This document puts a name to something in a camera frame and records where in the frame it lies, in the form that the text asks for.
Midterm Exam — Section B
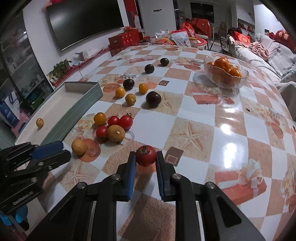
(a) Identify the pink blanket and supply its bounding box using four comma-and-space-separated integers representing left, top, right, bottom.
248, 42, 270, 61

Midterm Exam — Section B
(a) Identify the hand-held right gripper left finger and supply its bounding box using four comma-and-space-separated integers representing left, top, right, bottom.
26, 151, 137, 241

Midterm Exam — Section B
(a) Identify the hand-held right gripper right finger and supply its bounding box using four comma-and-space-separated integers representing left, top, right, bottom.
156, 151, 266, 241

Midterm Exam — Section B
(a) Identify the blue and white bag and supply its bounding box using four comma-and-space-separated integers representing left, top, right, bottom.
0, 91, 20, 128

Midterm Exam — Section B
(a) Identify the green potted plant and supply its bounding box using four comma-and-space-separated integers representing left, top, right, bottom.
47, 59, 73, 82

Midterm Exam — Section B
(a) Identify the folding chair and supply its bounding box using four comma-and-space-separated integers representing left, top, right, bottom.
211, 23, 228, 52

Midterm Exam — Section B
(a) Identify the red cushion with yellow print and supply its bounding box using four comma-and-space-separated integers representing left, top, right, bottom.
274, 30, 296, 52

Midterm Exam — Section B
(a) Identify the white television console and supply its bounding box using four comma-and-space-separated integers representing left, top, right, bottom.
46, 46, 112, 89

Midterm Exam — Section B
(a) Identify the stack of red gift boxes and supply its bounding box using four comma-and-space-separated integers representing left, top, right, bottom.
108, 31, 144, 51

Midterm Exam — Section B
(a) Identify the white door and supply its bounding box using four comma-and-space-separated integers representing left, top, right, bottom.
139, 0, 178, 31

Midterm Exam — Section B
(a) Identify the pink stool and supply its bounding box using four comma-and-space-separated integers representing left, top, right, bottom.
9, 111, 31, 137

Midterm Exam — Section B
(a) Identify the light grey sofa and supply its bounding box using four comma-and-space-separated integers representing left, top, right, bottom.
231, 32, 296, 93

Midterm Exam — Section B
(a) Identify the red plastic bag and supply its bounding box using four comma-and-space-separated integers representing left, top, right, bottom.
180, 21, 197, 32

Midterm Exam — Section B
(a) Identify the pile of red clothes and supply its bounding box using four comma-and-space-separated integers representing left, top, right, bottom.
191, 18, 212, 39

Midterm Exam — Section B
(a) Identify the glass display cabinet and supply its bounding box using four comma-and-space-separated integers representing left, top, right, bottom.
0, 14, 54, 112

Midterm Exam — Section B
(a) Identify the dark window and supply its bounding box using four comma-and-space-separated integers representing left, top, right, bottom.
190, 1, 215, 24

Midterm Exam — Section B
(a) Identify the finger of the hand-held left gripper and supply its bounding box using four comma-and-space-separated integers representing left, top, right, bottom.
14, 149, 71, 177
0, 141, 63, 171

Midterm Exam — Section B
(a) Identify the red tomato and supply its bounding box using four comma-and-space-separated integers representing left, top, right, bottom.
135, 145, 157, 167
119, 115, 134, 130
108, 115, 120, 127
96, 126, 109, 138

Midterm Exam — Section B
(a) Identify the small white box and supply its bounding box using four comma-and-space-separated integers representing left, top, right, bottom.
75, 50, 95, 61

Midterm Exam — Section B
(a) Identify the black television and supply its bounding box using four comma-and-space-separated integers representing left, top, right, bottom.
47, 0, 124, 51

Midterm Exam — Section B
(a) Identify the green cardboard tray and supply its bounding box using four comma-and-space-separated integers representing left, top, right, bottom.
15, 81, 104, 149

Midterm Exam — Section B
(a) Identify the clear plastic bag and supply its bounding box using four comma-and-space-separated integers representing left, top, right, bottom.
171, 31, 193, 48

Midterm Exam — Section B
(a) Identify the glass fruit bowl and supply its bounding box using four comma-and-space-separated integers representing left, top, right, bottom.
203, 56, 249, 90

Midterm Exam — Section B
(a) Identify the checkered patterned tablecloth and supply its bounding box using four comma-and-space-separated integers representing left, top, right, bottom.
42, 44, 296, 241

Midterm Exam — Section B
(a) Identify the red patterned cushion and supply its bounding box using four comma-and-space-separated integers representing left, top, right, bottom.
233, 31, 252, 45

